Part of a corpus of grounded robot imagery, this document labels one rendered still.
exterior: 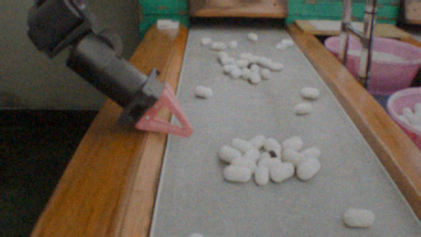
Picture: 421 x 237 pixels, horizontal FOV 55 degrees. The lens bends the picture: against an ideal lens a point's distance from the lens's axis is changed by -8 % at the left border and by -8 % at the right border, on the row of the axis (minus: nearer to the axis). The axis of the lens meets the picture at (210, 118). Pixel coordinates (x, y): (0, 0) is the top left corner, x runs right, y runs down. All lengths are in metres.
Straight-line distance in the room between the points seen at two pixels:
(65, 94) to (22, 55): 0.33
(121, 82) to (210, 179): 0.18
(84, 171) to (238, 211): 0.19
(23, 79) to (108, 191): 2.12
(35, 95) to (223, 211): 2.16
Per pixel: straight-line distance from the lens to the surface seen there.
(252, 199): 0.51
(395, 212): 0.53
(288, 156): 0.58
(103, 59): 0.59
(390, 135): 0.65
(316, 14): 1.41
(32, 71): 2.54
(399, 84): 1.10
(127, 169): 0.53
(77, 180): 0.52
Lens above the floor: 1.03
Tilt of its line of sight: 24 degrees down
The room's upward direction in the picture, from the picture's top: straight up
